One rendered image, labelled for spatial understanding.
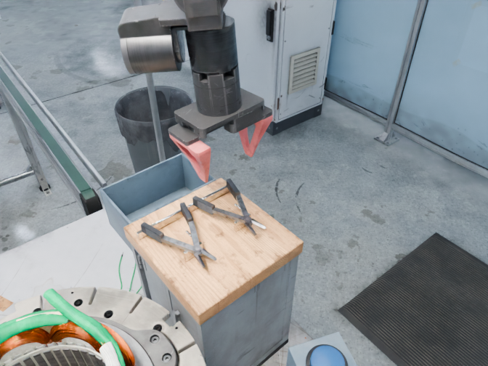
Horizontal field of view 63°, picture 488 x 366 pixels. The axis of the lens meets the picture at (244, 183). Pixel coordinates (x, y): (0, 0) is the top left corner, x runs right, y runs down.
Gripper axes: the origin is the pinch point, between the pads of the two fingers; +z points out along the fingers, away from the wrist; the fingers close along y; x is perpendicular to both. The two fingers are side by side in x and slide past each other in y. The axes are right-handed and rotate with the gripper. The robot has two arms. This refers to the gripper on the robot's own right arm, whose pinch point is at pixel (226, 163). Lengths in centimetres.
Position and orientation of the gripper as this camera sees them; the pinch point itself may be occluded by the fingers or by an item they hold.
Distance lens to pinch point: 57.1
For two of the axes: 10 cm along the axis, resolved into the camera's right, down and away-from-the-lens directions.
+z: 0.7, 7.7, 6.3
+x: 6.4, 4.5, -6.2
